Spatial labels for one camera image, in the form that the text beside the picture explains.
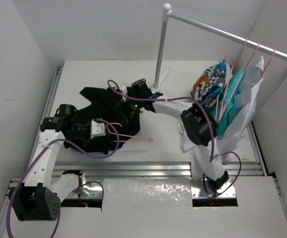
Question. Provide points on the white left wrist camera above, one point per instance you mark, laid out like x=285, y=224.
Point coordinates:
x=97, y=129

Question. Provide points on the white clothes rack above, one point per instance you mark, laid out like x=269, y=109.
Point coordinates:
x=168, y=13

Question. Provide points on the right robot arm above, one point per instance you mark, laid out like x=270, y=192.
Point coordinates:
x=198, y=124

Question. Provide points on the black shirt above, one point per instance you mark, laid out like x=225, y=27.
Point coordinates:
x=103, y=105

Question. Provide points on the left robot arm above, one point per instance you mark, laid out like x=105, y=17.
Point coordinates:
x=36, y=197

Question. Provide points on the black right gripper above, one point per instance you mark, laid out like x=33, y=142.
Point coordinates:
x=123, y=108

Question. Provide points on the teal shirt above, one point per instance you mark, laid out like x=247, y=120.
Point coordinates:
x=230, y=110

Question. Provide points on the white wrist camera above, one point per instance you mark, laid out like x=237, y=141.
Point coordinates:
x=97, y=129
x=123, y=90

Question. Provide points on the colourful patterned shirt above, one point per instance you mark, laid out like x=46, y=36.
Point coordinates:
x=210, y=85

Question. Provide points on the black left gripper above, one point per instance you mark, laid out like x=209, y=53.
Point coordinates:
x=84, y=130

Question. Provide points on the white shirt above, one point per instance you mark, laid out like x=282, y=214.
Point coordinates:
x=245, y=105

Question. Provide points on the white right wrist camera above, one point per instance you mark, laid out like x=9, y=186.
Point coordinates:
x=123, y=90

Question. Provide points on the aluminium rail frame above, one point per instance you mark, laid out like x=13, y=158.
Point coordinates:
x=148, y=192

